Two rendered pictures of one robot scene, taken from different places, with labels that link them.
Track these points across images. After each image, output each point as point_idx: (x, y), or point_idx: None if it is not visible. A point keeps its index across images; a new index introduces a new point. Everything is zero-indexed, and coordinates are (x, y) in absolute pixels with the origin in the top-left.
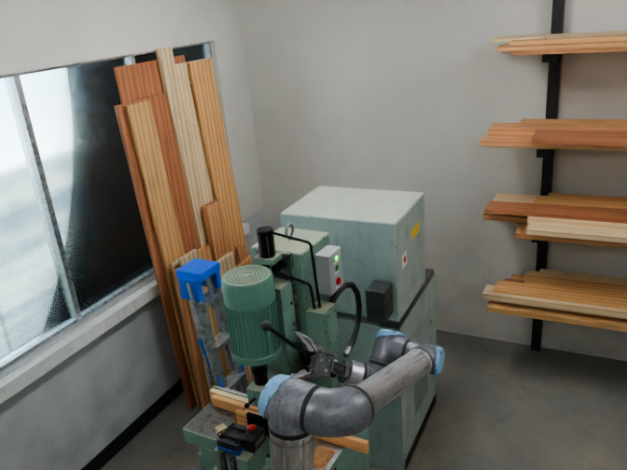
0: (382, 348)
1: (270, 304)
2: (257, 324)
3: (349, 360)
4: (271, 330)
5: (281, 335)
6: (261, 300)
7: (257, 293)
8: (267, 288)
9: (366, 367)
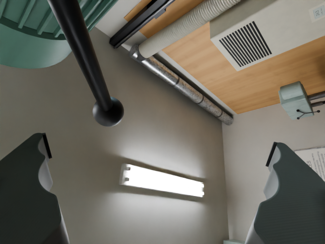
0: None
1: (3, 14)
2: (91, 10)
3: None
4: (108, 103)
5: (80, 60)
6: (39, 50)
7: (39, 62)
8: (1, 56)
9: None
